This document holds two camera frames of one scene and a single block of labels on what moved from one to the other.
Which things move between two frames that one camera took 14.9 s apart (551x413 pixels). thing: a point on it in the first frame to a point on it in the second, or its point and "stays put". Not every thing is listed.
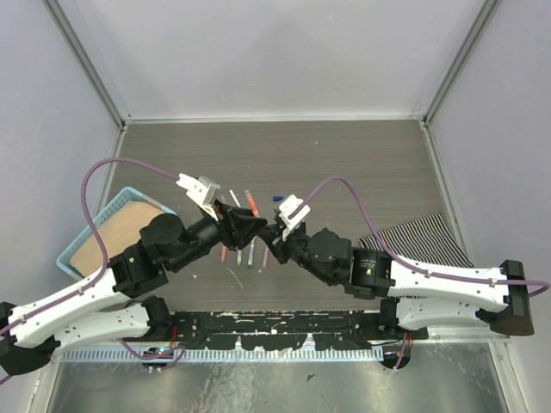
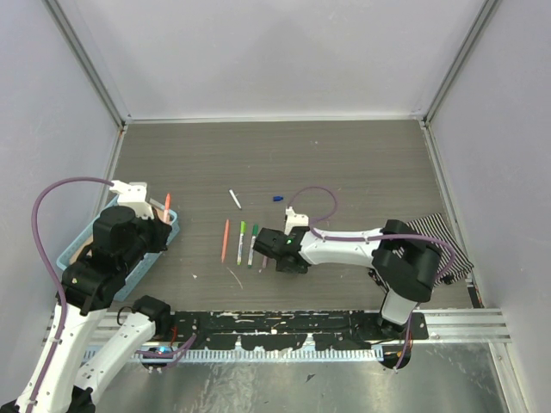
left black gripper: x=237 y=224 to x=161 y=230
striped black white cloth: x=428 y=237 stays put
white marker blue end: x=235 y=197 stays put
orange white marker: x=252 y=205 to x=167 y=207
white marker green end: x=250 y=262 stays put
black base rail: x=230 y=330 stays put
